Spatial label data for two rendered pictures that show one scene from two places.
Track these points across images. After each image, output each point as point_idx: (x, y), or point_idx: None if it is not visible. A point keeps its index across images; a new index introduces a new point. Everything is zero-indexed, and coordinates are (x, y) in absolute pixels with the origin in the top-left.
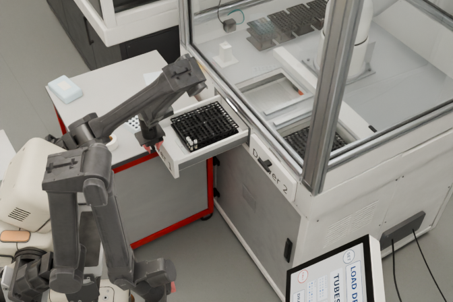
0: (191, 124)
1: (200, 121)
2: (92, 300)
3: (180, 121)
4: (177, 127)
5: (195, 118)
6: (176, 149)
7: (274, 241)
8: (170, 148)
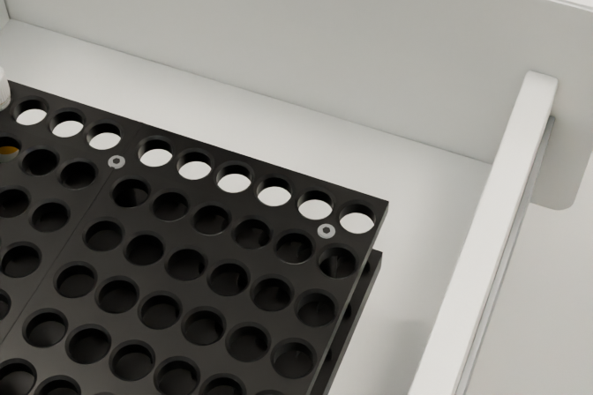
0: (98, 282)
1: (28, 394)
2: None
3: (263, 246)
4: (212, 154)
5: (118, 379)
6: (142, 161)
7: None
8: (198, 138)
